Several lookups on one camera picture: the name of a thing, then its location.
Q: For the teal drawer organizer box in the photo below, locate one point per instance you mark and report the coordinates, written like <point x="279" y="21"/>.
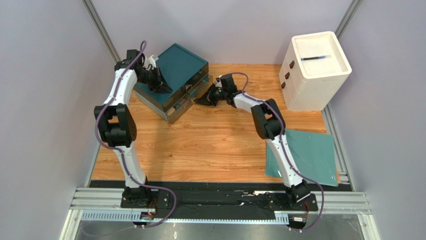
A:
<point x="180" y="67"/>

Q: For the blue pen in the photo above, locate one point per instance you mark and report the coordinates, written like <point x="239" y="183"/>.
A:
<point x="315" y="57"/>

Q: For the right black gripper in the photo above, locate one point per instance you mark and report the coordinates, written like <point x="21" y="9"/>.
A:
<point x="215" y="96"/>

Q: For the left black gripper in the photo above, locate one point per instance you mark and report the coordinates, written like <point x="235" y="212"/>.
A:
<point x="161" y="86"/>

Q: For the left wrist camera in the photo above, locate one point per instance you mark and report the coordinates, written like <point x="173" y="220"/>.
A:
<point x="132" y="54"/>

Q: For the teal mat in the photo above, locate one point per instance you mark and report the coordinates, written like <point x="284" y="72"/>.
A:
<point x="311" y="153"/>

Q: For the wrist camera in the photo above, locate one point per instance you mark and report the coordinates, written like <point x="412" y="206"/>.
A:
<point x="226" y="83"/>
<point x="132" y="54"/>

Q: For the clear drawer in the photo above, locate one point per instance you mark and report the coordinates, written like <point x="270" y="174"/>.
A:
<point x="192" y="93"/>

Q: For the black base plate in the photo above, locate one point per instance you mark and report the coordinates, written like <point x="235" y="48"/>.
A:
<point x="214" y="200"/>

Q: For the white drawer cabinet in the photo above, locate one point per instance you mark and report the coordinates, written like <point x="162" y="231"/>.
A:
<point x="310" y="85"/>

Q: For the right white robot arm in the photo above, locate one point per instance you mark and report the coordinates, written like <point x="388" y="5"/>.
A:
<point x="270" y="126"/>

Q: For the aluminium frame rail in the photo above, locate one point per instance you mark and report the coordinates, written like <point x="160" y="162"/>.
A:
<point x="101" y="205"/>

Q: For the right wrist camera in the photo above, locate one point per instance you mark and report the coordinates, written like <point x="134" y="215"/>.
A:
<point x="226" y="83"/>

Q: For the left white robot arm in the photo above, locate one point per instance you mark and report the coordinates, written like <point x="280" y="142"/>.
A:
<point x="115" y="128"/>

